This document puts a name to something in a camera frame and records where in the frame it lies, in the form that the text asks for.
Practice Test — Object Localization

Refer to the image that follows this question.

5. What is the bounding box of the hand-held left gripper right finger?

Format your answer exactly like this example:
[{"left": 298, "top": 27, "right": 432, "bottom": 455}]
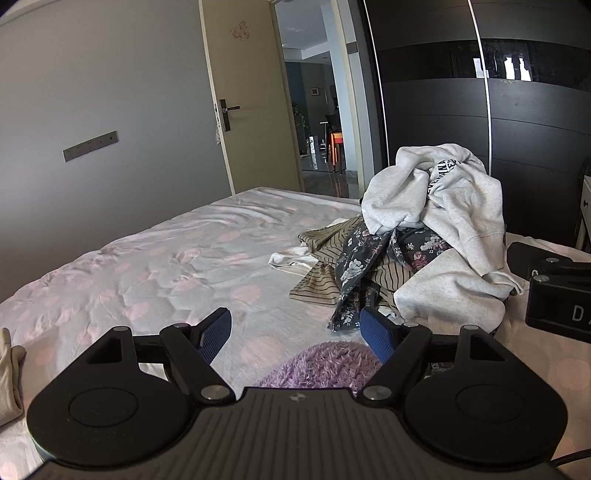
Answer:
[{"left": 356, "top": 307, "right": 522, "bottom": 408}]

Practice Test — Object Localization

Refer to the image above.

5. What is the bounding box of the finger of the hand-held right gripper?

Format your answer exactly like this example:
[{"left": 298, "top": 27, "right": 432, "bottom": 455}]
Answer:
[{"left": 506, "top": 241, "right": 576, "bottom": 281}]

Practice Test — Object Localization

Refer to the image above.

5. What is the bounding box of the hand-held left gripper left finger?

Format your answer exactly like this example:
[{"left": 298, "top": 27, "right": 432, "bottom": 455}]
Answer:
[{"left": 69, "top": 307, "right": 236, "bottom": 408}]

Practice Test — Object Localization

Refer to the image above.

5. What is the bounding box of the white printed sweatshirt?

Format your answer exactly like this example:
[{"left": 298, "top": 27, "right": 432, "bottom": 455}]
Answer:
[{"left": 360, "top": 143, "right": 525, "bottom": 335}]

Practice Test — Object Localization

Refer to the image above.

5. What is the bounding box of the purple fuzzy pajamas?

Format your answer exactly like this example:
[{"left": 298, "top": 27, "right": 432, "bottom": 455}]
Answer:
[{"left": 253, "top": 340, "right": 385, "bottom": 398}]

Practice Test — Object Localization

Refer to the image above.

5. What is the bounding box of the dark floral garment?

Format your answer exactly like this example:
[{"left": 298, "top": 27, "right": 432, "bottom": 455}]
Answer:
[{"left": 327, "top": 226, "right": 455, "bottom": 333}]

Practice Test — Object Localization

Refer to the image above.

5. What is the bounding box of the tan striped garment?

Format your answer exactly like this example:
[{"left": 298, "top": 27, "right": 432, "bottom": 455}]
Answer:
[{"left": 290, "top": 217, "right": 416, "bottom": 308}]

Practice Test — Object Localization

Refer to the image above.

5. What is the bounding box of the bed with pink dotted sheet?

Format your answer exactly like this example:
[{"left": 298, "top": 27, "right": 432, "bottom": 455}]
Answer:
[{"left": 0, "top": 186, "right": 591, "bottom": 480}]

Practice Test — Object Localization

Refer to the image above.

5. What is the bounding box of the white shirt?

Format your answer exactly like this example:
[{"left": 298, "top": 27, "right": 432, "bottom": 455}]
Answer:
[{"left": 268, "top": 244, "right": 324, "bottom": 278}]

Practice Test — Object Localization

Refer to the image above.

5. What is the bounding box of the black wardrobe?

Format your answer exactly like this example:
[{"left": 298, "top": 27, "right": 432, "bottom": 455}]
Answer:
[{"left": 360, "top": 0, "right": 591, "bottom": 252}]

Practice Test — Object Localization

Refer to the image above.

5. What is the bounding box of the orange chair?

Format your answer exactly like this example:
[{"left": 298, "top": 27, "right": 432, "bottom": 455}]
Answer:
[{"left": 325, "top": 130, "right": 345, "bottom": 174}]

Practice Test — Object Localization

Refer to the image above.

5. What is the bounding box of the beige fleece garment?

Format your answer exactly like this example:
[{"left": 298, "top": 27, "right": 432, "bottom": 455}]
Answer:
[{"left": 0, "top": 327, "right": 27, "bottom": 428}]

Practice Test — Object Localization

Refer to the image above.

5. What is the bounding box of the cream door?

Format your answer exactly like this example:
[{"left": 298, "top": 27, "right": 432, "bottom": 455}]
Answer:
[{"left": 199, "top": 0, "right": 305, "bottom": 195}]

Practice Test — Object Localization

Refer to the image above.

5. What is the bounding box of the black cable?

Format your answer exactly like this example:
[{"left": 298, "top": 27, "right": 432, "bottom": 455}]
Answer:
[{"left": 551, "top": 449, "right": 591, "bottom": 468}]

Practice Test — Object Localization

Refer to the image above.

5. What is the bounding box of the dark door handle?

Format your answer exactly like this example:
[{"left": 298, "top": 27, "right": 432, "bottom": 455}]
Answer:
[{"left": 218, "top": 98, "right": 242, "bottom": 133}]

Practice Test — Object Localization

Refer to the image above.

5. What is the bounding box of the grey wall switch panel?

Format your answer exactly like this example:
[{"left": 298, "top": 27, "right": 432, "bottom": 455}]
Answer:
[{"left": 63, "top": 130, "right": 119, "bottom": 162}]

